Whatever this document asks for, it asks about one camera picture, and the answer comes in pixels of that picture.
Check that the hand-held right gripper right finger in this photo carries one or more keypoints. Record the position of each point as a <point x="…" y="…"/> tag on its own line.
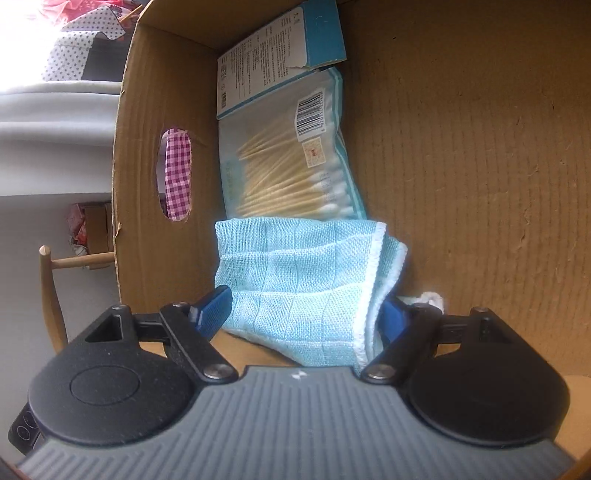
<point x="392" y="321"/>

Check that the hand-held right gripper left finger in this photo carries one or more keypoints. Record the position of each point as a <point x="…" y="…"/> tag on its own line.
<point x="214" y="307"/>

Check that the light blue cloth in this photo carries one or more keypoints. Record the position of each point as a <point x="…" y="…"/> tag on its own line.
<point x="300" y="286"/>

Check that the cotton swab packet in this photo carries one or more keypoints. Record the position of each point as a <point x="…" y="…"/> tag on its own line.
<point x="286" y="170"/>

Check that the brown cardboard box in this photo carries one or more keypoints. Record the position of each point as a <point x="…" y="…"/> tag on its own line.
<point x="461" y="161"/>

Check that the blue and white carton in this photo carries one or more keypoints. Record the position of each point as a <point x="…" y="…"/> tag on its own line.
<point x="268" y="60"/>

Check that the white cloth piece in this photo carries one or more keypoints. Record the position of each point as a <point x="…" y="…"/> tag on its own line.
<point x="431" y="299"/>

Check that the small cardboard box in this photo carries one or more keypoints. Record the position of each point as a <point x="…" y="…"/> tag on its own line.
<point x="97" y="226"/>

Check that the wooden chair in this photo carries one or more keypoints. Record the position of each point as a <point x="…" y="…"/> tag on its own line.
<point x="78" y="262"/>

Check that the white curtain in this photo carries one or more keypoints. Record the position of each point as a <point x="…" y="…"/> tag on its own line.
<point x="46" y="120"/>

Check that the dark cloth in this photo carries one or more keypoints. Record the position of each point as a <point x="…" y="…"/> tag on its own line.
<point x="104" y="60"/>

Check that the white polka dot cloth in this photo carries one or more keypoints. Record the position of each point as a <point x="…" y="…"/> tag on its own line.
<point x="69" y="50"/>

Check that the red hanging clothes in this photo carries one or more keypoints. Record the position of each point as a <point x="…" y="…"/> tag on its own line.
<point x="69" y="7"/>

